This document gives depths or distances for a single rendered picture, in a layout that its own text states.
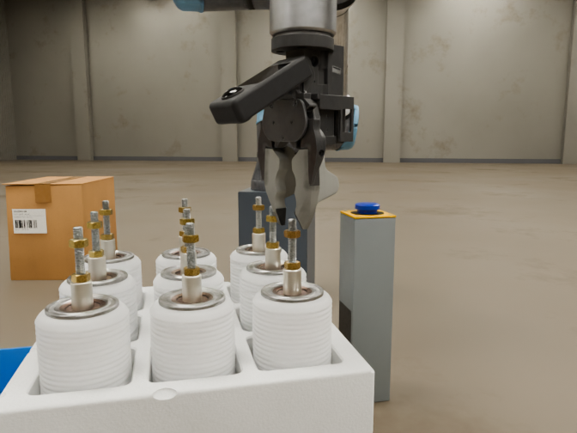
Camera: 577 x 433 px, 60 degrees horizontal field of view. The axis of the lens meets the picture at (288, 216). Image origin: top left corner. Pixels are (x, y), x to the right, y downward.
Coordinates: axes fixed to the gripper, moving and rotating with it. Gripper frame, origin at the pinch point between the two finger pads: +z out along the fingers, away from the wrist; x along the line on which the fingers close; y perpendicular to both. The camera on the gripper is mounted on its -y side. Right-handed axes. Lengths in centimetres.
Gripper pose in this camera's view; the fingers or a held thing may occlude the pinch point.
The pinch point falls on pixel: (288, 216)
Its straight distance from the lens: 58.4
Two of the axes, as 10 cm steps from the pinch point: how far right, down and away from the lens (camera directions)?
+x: -6.8, -1.1, 7.3
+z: 0.0, 9.9, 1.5
